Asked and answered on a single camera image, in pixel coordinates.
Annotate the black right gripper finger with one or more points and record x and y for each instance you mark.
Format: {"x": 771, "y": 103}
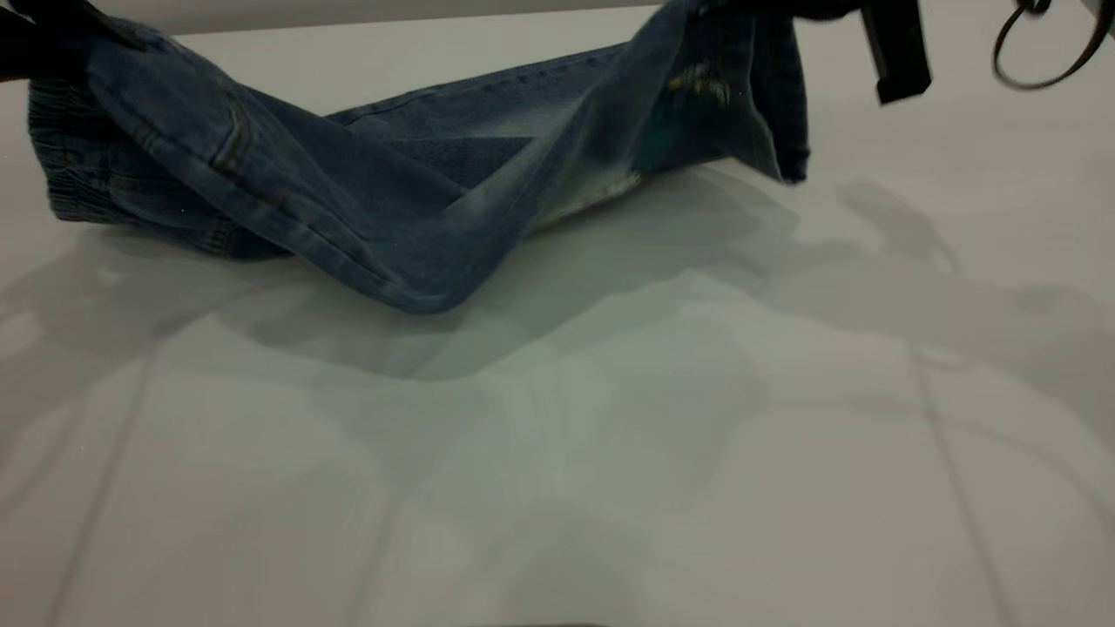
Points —
{"x": 897, "y": 52}
{"x": 827, "y": 9}

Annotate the blue faded denim jeans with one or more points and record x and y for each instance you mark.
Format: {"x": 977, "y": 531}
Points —
{"x": 392, "y": 218}

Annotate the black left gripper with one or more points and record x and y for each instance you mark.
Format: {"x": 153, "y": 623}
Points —
{"x": 35, "y": 52}

